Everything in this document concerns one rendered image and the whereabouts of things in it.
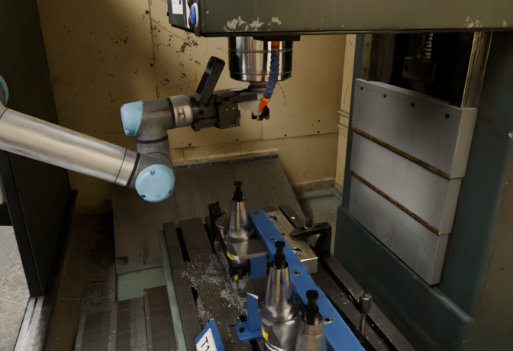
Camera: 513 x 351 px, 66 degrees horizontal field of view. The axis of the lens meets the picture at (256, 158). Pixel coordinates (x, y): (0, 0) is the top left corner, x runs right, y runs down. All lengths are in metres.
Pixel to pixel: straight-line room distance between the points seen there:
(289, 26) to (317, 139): 1.67
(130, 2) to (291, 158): 1.16
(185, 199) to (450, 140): 1.29
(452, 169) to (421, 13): 0.44
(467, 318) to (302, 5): 0.92
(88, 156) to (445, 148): 0.83
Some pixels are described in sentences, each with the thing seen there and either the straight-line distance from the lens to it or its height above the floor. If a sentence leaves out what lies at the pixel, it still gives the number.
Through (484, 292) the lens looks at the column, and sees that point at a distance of 1.22.
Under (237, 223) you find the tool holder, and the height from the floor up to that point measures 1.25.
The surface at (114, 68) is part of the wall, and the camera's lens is 1.97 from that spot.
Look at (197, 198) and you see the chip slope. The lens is 1.98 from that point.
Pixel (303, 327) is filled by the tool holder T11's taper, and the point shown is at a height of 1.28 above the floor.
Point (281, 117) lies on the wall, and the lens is 2.18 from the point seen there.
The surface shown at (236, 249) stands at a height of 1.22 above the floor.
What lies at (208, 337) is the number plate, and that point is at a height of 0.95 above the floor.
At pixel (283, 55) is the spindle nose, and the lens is 0.95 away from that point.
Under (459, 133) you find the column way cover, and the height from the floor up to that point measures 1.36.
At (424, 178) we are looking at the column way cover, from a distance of 1.19.
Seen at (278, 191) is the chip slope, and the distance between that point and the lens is 2.06.
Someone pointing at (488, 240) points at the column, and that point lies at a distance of 1.13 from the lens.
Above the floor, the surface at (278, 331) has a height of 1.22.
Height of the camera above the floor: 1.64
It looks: 21 degrees down
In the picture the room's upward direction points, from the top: straight up
